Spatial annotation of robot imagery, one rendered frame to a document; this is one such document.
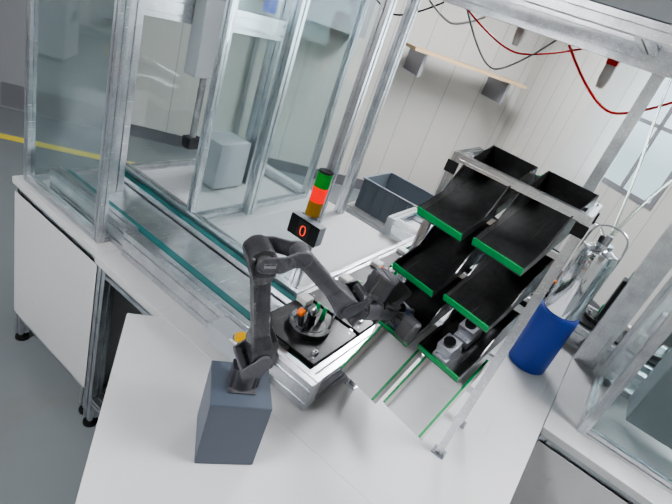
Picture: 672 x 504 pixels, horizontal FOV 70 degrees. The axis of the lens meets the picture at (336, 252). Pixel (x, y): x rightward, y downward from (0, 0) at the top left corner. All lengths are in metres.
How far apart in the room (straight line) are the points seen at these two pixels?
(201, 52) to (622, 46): 1.57
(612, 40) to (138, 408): 1.99
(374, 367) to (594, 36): 1.48
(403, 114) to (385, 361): 4.48
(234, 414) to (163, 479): 0.22
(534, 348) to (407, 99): 4.00
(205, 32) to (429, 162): 4.25
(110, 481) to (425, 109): 5.07
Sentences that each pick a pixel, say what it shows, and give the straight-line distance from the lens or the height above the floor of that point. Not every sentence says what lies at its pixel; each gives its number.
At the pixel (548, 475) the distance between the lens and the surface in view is 2.01.
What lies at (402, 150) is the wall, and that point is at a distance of 5.79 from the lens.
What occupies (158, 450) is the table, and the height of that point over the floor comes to 0.86.
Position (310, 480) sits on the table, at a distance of 1.32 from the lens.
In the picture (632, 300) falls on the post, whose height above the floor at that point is 1.22.
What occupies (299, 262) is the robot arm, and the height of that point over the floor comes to 1.42.
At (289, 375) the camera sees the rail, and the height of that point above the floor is 0.93.
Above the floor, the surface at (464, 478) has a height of 0.86.
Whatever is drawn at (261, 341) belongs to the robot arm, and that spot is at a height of 1.21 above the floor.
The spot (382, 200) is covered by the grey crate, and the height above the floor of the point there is 0.76.
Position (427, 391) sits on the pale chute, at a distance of 1.38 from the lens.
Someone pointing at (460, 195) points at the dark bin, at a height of 1.57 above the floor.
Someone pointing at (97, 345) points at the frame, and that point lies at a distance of 2.08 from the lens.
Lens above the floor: 1.89
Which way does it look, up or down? 27 degrees down
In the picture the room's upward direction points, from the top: 20 degrees clockwise
